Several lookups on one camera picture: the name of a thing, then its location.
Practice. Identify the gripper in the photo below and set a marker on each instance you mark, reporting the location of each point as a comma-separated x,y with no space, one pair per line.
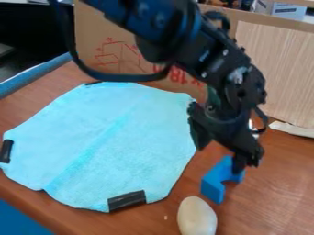
229,128

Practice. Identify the blue toy figure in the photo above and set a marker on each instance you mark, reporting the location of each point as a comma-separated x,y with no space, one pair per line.
216,180

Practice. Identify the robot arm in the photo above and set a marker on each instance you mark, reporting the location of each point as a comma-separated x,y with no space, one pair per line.
171,27

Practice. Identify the white cloth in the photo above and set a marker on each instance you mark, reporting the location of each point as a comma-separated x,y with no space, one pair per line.
292,128

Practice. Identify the light blue cloth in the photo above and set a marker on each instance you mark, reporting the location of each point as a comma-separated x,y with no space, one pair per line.
102,140

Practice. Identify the white toy egg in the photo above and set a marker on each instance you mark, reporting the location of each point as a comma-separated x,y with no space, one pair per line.
197,218

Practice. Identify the light wooden board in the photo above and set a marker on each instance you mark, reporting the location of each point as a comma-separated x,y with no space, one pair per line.
282,70

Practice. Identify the white box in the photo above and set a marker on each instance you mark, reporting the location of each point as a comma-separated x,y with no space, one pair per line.
282,8

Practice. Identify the cardboard box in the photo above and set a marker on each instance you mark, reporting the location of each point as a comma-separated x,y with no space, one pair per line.
106,42

